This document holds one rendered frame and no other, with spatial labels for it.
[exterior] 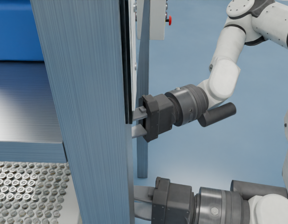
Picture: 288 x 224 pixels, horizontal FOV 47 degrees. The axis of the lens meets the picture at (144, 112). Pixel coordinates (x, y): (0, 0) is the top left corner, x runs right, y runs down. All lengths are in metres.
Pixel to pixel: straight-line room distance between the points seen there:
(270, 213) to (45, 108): 0.39
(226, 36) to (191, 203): 0.50
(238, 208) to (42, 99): 0.37
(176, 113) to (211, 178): 1.25
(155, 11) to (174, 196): 0.86
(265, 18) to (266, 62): 2.16
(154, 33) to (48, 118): 1.02
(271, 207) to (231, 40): 0.49
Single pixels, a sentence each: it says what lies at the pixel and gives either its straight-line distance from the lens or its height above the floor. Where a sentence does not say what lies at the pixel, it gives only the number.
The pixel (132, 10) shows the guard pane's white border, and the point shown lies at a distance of 0.25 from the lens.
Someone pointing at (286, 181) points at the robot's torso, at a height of 1.00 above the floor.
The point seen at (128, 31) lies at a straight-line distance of 0.23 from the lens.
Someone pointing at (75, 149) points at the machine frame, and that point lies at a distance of 0.32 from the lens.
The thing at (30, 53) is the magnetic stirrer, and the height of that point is 1.34.
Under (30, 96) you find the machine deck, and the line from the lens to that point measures 0.38.
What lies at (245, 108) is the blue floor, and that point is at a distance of 2.49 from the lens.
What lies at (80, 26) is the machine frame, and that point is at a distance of 0.24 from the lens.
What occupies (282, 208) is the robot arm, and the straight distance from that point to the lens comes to 0.59.
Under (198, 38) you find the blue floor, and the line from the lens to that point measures 3.27.
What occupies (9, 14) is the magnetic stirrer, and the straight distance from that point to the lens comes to 0.41.
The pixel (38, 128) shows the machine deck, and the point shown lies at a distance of 0.34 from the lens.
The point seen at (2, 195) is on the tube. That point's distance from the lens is 0.77.
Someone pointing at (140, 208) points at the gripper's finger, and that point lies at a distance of 0.63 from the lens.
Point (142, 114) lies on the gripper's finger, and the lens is 0.72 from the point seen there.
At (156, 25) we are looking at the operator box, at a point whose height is 0.96.
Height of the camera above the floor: 1.55
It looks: 41 degrees down
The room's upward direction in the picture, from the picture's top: straight up
